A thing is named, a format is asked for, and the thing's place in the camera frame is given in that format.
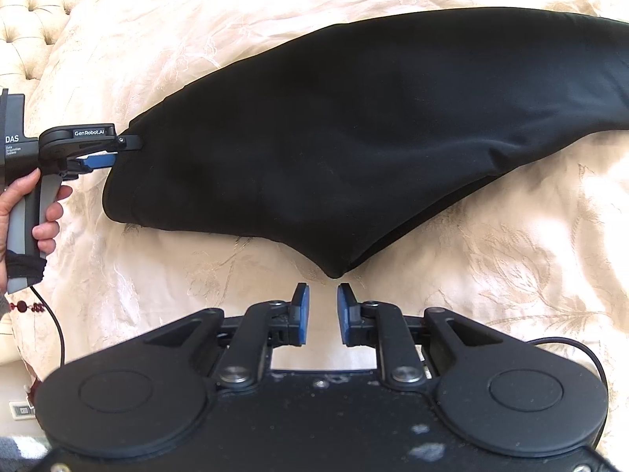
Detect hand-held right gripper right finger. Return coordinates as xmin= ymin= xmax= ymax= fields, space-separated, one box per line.
xmin=337 ymin=282 xmax=493 ymax=389

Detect black cable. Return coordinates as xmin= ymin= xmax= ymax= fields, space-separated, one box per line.
xmin=530 ymin=336 xmax=609 ymax=385
xmin=29 ymin=282 xmax=67 ymax=369

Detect cream tufted headboard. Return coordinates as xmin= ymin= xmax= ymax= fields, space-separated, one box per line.
xmin=0 ymin=0 xmax=120 ymax=87

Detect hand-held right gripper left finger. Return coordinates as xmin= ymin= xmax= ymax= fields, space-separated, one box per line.
xmin=143 ymin=282 xmax=311 ymax=389

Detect cream embroidered blanket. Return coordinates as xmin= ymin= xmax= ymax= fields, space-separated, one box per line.
xmin=0 ymin=0 xmax=629 ymax=406

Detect person's left hand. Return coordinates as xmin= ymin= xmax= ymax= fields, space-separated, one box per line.
xmin=0 ymin=166 xmax=68 ymax=297

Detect black pants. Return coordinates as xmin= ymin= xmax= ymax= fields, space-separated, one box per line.
xmin=101 ymin=6 xmax=629 ymax=279

